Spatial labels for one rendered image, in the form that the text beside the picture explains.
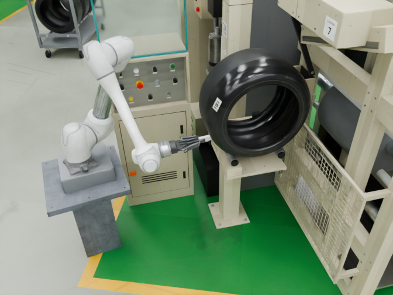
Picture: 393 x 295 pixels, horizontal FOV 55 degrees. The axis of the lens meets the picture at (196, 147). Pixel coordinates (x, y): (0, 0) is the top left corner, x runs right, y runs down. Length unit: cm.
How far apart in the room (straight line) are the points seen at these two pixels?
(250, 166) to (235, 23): 82
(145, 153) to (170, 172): 113
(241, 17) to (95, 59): 79
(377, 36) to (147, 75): 146
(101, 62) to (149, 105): 79
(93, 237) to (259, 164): 127
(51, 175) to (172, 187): 99
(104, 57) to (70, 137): 58
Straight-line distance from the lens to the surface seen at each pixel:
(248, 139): 230
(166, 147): 204
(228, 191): 279
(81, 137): 233
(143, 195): 311
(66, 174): 243
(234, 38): 215
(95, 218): 265
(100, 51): 198
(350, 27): 166
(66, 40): 596
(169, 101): 268
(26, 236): 323
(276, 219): 307
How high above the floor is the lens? 226
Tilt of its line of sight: 38 degrees down
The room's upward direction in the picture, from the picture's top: 2 degrees counter-clockwise
